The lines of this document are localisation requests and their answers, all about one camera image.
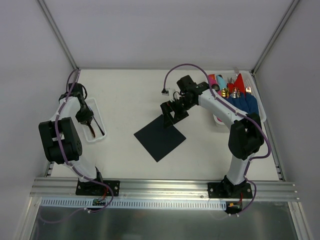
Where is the dark purple fork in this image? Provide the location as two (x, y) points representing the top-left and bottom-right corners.
(92, 115), (105, 136)

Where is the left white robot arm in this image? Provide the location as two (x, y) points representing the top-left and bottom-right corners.
(38, 83), (105, 195)

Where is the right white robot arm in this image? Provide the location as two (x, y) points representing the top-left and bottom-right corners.
(160, 75), (265, 198)

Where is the pink rolled napkin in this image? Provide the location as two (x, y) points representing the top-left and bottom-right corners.
(208, 74), (224, 126)

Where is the cyan rolled napkin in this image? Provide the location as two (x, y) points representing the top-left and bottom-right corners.
(216, 74), (227, 91)

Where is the red rolled napkin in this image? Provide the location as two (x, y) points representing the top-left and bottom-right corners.
(227, 73), (246, 94)

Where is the small white utensil tray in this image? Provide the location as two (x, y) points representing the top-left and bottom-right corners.
(82, 97), (107, 144)

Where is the large white basket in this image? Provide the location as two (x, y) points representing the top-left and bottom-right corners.
(208, 70), (267, 123)

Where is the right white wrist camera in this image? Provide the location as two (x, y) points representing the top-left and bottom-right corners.
(161, 88), (178, 102)

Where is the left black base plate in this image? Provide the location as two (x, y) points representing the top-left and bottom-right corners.
(75, 180), (121, 197)

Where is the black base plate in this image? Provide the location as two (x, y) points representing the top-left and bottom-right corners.
(75, 180), (121, 197)
(207, 182), (253, 199)

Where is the aluminium mounting rail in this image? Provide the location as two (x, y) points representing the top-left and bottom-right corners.
(29, 177), (301, 202)

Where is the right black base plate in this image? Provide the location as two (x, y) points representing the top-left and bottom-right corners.
(207, 182), (253, 199)

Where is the white slotted cable duct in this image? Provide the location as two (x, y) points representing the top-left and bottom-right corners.
(40, 197), (227, 211)

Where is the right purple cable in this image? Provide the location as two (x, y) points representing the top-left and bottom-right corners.
(162, 63), (273, 218)

